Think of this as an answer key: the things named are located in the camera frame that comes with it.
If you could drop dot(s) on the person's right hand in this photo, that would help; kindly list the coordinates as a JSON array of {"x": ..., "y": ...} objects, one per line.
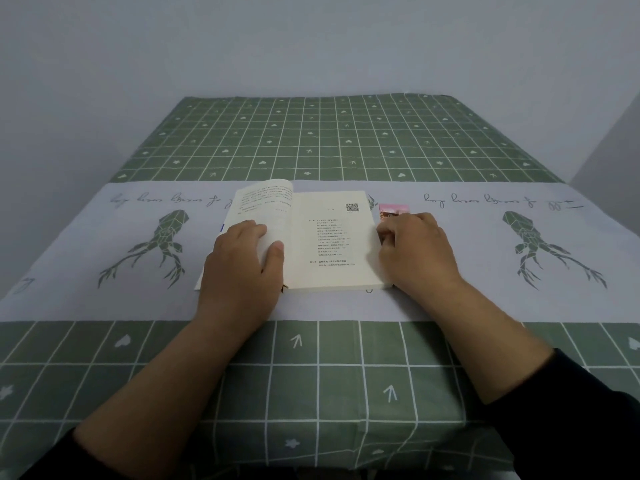
[{"x": 420, "y": 257}]

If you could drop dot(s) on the person's left hand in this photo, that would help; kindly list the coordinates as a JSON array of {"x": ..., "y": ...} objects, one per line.
[{"x": 239, "y": 277}]

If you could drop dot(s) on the person's left thumb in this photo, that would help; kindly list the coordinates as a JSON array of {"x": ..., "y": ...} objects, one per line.
[{"x": 274, "y": 257}]

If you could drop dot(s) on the person's right fingers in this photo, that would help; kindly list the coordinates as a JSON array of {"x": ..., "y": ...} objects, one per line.
[{"x": 397, "y": 225}]

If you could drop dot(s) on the white paperback book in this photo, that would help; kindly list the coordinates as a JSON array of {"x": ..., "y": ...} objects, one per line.
[{"x": 325, "y": 234}]

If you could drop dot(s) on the person's right forearm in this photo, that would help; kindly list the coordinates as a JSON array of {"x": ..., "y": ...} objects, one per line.
[{"x": 495, "y": 354}]

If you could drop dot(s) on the person's left forearm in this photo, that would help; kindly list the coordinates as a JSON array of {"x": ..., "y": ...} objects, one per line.
[{"x": 165, "y": 389}]

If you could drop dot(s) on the pink card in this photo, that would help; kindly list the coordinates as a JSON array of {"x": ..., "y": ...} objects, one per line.
[{"x": 392, "y": 209}]

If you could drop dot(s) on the green checked tablecloth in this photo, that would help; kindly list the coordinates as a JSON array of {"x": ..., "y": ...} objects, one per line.
[{"x": 330, "y": 139}]

